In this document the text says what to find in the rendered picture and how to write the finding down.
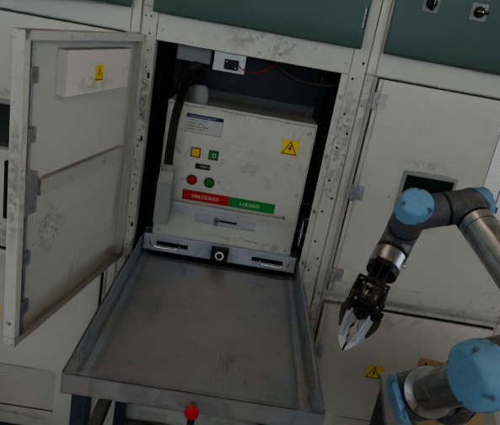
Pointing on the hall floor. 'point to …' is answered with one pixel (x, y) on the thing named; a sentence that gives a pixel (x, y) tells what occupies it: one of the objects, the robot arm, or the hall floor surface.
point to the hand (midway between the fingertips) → (344, 346)
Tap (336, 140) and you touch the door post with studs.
